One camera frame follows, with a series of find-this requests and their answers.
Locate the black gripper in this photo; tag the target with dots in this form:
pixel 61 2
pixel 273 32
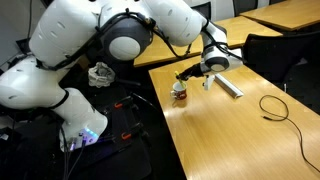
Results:
pixel 196 71

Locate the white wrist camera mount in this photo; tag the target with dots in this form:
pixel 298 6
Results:
pixel 209 82

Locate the silver metal bar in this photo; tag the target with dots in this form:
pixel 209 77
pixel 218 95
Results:
pixel 230 87

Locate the crumpled grey cloth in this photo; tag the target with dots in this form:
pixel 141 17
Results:
pixel 101 75

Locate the black robot mounting stand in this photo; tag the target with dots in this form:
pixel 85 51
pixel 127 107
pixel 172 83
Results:
pixel 110 156

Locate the large black office chair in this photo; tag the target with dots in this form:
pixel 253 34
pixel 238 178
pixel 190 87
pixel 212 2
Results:
pixel 273 53

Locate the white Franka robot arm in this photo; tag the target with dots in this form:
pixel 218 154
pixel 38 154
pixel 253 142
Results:
pixel 66 33

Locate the long wooden table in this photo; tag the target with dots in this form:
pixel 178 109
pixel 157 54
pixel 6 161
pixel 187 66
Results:
pixel 246 31

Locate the black mesh back chair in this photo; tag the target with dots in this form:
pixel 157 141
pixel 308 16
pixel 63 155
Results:
pixel 245 6
pixel 205 10

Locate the black padded chair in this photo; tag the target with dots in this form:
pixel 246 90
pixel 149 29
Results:
pixel 22 45

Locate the white red mug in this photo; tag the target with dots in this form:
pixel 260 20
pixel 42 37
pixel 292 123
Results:
pixel 180 93

